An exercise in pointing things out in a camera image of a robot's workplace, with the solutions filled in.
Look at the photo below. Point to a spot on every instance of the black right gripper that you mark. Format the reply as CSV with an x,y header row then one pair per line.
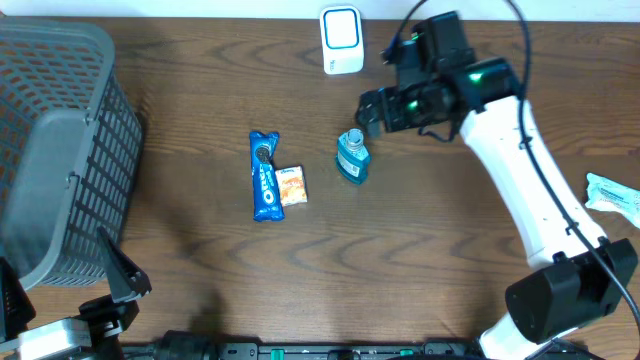
x,y
388,98

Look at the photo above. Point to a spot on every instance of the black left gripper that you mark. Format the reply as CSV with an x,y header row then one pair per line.
x,y
109,316

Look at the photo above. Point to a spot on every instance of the teal mouthwash bottle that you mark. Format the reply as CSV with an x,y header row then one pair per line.
x,y
353,158

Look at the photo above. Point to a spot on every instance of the blue Oreo cookie pack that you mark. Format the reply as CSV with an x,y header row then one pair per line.
x,y
266,195

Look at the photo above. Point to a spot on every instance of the white wet wipes pack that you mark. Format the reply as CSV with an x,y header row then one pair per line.
x,y
607,195

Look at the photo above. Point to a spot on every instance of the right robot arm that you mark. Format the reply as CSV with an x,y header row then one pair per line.
x,y
577,274

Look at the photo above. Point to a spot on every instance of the white barcode scanner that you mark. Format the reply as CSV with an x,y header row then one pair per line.
x,y
342,40

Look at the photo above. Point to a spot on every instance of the grey plastic mesh basket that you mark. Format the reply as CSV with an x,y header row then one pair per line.
x,y
70,149

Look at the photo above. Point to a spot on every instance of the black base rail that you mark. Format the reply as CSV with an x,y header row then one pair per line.
x,y
185,345

